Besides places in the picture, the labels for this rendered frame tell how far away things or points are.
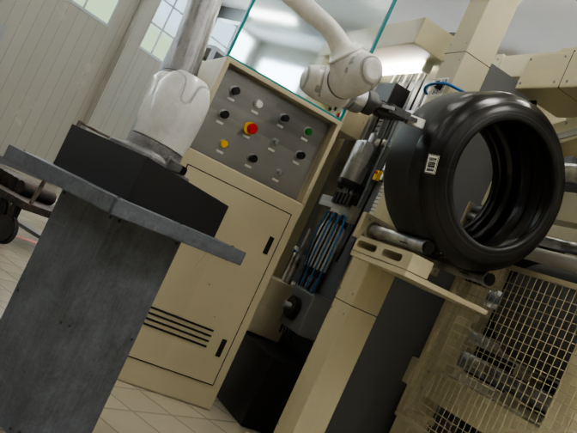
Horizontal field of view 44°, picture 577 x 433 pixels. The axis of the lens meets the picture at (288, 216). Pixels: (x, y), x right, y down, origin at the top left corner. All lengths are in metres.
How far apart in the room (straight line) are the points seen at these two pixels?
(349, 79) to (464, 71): 0.89
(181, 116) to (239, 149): 0.88
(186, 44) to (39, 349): 0.97
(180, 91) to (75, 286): 0.58
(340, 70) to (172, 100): 0.47
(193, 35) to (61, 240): 0.73
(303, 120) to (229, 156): 0.34
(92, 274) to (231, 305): 1.07
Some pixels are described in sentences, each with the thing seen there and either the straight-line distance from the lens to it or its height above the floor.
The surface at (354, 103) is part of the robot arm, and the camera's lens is 2.19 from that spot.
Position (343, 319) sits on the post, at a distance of 2.66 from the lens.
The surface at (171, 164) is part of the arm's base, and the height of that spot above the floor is 0.78.
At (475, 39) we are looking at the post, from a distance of 2.85.
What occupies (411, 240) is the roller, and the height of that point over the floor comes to 0.90.
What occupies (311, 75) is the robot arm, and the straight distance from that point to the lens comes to 2.13.
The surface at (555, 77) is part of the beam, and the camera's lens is 2.81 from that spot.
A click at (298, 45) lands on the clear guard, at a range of 2.89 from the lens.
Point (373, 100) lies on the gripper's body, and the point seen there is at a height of 1.23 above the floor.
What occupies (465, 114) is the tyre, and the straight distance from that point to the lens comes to 2.33.
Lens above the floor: 0.70
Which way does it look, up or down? 3 degrees up
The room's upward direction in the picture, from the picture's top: 25 degrees clockwise
